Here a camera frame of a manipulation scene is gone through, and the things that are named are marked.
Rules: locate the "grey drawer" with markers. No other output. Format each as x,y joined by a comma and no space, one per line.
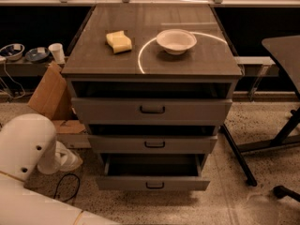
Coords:
152,144
153,172
150,111

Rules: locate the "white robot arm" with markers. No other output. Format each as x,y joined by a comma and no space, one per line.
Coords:
28,142

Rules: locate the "grey drawer cabinet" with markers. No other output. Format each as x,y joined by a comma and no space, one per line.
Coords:
206,71

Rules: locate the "brown cardboard box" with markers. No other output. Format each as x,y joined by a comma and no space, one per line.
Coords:
52,99

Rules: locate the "blue bowl right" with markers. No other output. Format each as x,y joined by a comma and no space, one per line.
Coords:
37,55

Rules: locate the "blue bowl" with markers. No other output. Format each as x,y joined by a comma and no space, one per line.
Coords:
12,52
37,55

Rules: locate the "white paper cup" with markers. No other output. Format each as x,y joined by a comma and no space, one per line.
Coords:
57,52

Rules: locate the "blue bowl left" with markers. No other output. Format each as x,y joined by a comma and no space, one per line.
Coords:
12,52

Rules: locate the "yellow sponge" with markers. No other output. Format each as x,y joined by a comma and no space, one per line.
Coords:
119,42

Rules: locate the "white bowl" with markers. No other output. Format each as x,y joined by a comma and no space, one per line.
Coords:
176,41

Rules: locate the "black right stand leg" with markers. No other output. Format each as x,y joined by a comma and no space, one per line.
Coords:
251,181

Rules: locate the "black chair caster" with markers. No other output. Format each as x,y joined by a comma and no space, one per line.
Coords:
280,192

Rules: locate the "dark side table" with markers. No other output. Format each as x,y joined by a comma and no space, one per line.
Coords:
285,51

